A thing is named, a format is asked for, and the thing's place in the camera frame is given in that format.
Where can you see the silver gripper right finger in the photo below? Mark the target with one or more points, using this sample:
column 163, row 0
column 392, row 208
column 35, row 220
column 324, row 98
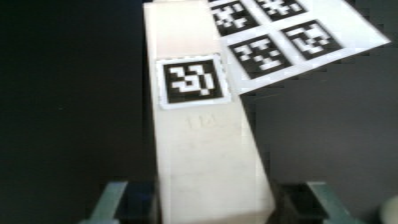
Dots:
column 308, row 205

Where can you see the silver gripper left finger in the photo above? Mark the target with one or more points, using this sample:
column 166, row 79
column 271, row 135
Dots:
column 127, row 205

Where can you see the white desk leg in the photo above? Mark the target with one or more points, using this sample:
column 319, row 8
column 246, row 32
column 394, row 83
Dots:
column 214, row 184

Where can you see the black tag marker plate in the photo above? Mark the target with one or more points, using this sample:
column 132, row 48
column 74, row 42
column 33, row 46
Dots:
column 289, row 35

